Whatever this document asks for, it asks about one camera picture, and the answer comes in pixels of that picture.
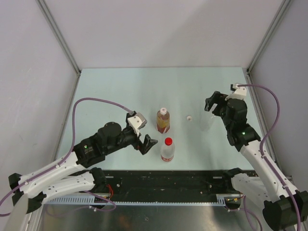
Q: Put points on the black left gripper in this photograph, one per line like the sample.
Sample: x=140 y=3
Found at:
x=139 y=145

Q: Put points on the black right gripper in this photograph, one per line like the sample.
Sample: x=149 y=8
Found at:
x=217 y=97

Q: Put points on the red bottle cap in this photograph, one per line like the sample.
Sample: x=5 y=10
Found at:
x=168 y=141

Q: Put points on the clear red-label water bottle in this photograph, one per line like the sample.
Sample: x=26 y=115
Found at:
x=167 y=152

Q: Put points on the clear plastic bottle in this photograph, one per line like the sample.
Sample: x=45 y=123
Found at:
x=206 y=121

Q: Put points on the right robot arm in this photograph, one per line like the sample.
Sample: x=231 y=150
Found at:
x=281 y=202

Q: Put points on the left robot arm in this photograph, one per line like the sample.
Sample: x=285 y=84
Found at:
x=77 y=173

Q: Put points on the amber tea bottle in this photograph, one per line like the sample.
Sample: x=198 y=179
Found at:
x=163 y=122

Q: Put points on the white tea bottle cap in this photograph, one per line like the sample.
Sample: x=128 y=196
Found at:
x=163 y=111

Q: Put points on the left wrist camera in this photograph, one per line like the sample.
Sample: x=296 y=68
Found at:
x=137 y=122

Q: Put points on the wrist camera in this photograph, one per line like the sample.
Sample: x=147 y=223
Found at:
x=137 y=122
x=237 y=92

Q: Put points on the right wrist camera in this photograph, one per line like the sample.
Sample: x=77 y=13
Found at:
x=237 y=92

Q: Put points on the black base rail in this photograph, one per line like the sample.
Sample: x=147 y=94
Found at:
x=169 y=185

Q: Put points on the grey slotted cable duct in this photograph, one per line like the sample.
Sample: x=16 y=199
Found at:
x=214 y=200

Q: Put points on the right aluminium corner post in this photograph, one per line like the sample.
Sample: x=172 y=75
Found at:
x=275 y=23

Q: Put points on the aluminium corner post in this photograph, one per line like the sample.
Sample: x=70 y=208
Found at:
x=275 y=23
x=58 y=34

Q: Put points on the left aluminium corner post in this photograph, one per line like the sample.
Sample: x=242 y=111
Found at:
x=58 y=34

